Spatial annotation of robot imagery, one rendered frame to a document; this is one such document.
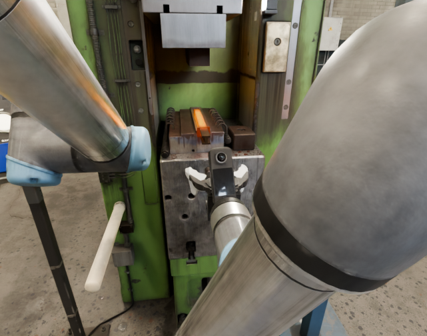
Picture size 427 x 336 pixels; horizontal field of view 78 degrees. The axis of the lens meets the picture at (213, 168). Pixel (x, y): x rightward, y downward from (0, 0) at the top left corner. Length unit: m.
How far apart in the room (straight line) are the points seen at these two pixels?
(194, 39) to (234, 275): 0.79
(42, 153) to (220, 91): 1.09
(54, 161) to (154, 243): 0.98
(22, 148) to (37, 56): 0.27
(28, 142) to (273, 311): 0.41
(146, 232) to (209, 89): 0.78
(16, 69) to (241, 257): 0.21
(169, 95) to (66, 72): 1.17
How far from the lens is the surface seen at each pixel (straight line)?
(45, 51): 0.24
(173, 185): 0.97
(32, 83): 0.25
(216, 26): 0.93
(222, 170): 0.52
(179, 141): 0.97
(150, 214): 1.28
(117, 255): 1.37
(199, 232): 1.09
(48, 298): 1.88
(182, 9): 0.92
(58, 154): 0.46
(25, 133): 0.49
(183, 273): 1.24
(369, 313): 1.78
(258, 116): 1.14
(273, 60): 1.10
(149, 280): 1.55
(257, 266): 0.19
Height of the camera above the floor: 1.27
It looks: 25 degrees down
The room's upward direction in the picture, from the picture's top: straight up
